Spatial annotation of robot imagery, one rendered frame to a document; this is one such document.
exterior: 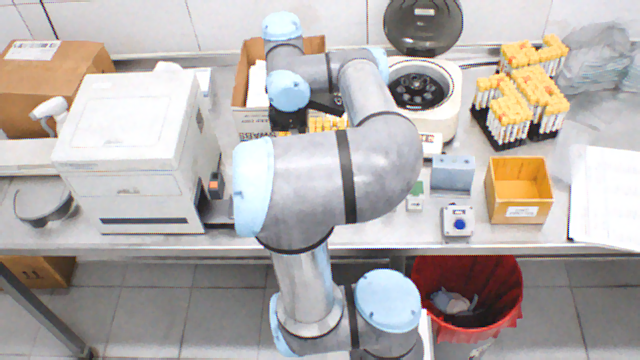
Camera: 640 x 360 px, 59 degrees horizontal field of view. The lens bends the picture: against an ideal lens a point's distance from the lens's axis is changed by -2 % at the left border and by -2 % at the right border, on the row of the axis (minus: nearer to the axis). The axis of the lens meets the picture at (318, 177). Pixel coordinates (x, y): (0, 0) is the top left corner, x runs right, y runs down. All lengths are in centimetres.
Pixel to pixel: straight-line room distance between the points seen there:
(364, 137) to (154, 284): 189
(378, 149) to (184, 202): 76
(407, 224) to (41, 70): 109
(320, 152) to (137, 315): 185
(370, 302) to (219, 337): 134
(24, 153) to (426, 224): 113
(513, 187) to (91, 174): 100
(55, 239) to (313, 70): 87
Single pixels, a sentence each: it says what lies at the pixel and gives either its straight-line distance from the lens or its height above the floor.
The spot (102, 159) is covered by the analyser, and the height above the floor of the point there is 117.
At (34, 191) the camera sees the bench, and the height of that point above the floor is 88.
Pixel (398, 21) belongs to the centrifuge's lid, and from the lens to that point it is 167.
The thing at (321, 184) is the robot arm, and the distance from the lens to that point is 64.
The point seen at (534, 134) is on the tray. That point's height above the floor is 89.
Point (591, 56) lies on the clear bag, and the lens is 173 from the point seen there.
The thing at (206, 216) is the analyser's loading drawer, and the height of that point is 91.
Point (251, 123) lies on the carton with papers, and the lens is 154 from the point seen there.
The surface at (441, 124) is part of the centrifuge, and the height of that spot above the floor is 97.
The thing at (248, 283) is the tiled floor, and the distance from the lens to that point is 236.
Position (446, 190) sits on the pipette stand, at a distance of 146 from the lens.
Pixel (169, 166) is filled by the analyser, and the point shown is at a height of 114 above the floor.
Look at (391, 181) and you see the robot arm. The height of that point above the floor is 153.
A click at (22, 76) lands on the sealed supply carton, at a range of 179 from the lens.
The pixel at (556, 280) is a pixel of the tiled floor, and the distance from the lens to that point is 243.
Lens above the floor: 205
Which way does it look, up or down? 52 degrees down
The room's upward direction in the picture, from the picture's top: 7 degrees counter-clockwise
